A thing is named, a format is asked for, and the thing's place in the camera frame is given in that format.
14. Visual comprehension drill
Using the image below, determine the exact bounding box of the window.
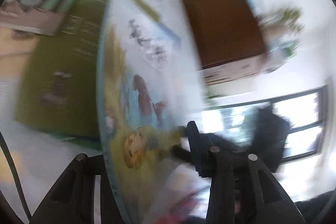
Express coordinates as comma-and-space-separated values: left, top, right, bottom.
202, 86, 329, 162

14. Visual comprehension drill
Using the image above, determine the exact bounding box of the wooden sideboard cabinet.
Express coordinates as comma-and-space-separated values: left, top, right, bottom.
182, 0, 266, 85

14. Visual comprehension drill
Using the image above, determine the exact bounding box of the olive green book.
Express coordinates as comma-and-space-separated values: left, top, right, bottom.
14, 0, 108, 138

